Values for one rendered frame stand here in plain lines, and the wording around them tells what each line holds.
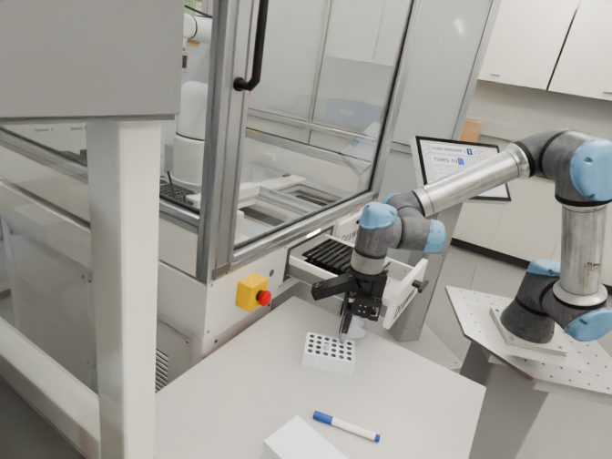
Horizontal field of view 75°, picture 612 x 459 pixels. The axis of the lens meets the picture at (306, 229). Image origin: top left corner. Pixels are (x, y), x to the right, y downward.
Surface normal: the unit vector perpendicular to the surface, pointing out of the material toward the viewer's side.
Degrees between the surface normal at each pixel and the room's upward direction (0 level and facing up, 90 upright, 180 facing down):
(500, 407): 90
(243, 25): 90
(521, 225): 90
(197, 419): 0
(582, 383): 0
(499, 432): 90
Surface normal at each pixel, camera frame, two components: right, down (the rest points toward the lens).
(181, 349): -0.51, 0.25
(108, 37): 0.84, 0.32
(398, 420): 0.16, -0.91
